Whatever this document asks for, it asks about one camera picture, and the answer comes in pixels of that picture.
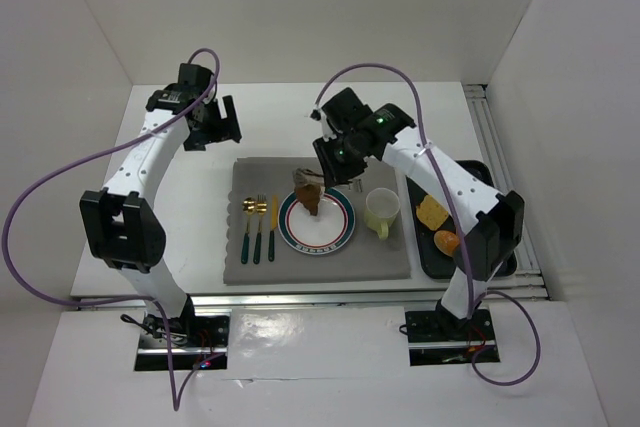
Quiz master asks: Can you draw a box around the pale yellow mug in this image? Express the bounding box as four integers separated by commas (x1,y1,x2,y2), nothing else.
364,188,400,240

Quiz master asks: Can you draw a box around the brown bread slice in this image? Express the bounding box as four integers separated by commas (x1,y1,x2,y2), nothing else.
294,183,322,217

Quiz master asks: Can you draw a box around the gold knife green handle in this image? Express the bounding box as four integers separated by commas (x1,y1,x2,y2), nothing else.
268,195,279,262

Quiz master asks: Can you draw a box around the flat toast slice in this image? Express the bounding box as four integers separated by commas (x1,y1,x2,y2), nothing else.
415,194,450,232

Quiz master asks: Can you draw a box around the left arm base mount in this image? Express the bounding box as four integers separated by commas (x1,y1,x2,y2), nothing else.
120,314,230,372

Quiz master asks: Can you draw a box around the orange round bun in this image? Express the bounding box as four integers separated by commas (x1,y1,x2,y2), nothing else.
433,230,460,257

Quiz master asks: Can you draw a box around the grey cloth placemat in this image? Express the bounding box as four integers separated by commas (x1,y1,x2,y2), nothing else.
223,157,411,286

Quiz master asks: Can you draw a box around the gold spoon green handle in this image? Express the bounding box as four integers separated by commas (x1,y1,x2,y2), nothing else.
241,197,256,264

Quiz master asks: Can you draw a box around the black plastic tray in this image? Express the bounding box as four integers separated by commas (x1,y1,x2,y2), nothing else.
406,160,494,280

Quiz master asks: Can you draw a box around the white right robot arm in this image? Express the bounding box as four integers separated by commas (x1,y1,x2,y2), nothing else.
311,88,524,330

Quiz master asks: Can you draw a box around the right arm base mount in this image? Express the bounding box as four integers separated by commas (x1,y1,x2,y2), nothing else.
398,309,500,366

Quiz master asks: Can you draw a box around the gold fork green handle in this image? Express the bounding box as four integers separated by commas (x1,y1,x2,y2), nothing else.
253,194,268,264

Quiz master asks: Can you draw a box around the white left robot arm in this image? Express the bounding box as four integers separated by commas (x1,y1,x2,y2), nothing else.
79,63,241,341

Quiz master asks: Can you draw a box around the aluminium rail frame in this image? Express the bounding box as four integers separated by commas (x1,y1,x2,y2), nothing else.
69,83,550,313

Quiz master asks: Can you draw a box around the white plate teal red rim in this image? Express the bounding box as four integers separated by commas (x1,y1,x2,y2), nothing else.
277,188,356,256

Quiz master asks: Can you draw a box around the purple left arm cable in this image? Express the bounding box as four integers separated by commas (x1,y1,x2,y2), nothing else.
2,48,221,413

